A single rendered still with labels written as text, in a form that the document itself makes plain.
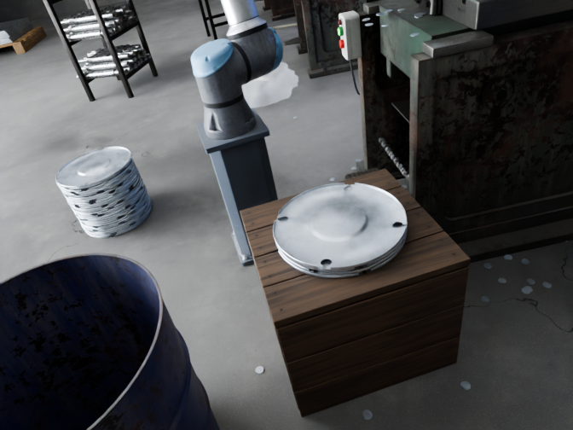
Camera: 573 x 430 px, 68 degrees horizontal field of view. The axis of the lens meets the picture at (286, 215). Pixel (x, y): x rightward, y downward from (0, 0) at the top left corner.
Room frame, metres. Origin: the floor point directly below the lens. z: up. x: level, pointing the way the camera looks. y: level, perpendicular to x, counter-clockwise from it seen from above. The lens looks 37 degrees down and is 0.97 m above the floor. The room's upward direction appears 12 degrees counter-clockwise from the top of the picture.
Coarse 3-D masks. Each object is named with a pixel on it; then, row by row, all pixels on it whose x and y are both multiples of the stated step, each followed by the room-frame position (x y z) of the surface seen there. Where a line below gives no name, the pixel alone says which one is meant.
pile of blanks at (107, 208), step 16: (128, 176) 1.48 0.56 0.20; (64, 192) 1.43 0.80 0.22; (80, 192) 1.39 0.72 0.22; (96, 192) 1.40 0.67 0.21; (112, 192) 1.43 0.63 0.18; (128, 192) 1.45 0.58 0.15; (144, 192) 1.52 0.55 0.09; (80, 208) 1.41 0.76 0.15; (96, 208) 1.39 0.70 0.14; (112, 208) 1.41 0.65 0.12; (128, 208) 1.43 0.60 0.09; (144, 208) 1.49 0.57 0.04; (96, 224) 1.40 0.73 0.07; (112, 224) 1.39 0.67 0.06; (128, 224) 1.41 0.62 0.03
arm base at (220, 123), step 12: (240, 96) 1.14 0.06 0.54; (216, 108) 1.12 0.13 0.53; (228, 108) 1.11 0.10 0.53; (240, 108) 1.13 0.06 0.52; (204, 120) 1.16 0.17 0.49; (216, 120) 1.12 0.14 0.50; (228, 120) 1.11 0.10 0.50; (240, 120) 1.11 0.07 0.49; (252, 120) 1.14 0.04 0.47; (216, 132) 1.11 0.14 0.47; (228, 132) 1.10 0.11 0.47; (240, 132) 1.10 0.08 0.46
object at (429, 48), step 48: (432, 48) 0.93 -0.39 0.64; (480, 48) 0.93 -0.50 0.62; (528, 48) 0.93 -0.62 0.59; (432, 96) 0.93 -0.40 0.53; (480, 96) 0.94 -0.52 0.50; (528, 96) 0.94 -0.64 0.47; (432, 144) 0.93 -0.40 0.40; (480, 144) 0.95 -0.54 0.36; (528, 144) 0.95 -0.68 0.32; (432, 192) 0.94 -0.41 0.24; (480, 192) 0.95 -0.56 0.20; (528, 192) 0.95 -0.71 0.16; (480, 240) 0.93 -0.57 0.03; (528, 240) 0.89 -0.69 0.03
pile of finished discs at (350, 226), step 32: (320, 192) 0.85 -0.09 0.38; (352, 192) 0.83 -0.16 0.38; (384, 192) 0.80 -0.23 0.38; (288, 224) 0.75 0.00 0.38; (320, 224) 0.72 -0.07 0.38; (352, 224) 0.70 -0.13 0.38; (384, 224) 0.69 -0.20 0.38; (288, 256) 0.65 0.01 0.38; (320, 256) 0.63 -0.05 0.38; (352, 256) 0.61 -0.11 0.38; (384, 256) 0.60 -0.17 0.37
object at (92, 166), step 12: (84, 156) 1.65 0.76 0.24; (96, 156) 1.62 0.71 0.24; (108, 156) 1.60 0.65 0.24; (120, 156) 1.58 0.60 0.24; (72, 168) 1.56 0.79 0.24; (84, 168) 1.52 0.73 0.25; (96, 168) 1.50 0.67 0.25; (108, 168) 1.49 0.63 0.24; (120, 168) 1.47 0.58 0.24; (60, 180) 1.48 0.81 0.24; (72, 180) 1.46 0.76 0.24; (84, 180) 1.44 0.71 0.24; (96, 180) 1.42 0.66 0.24
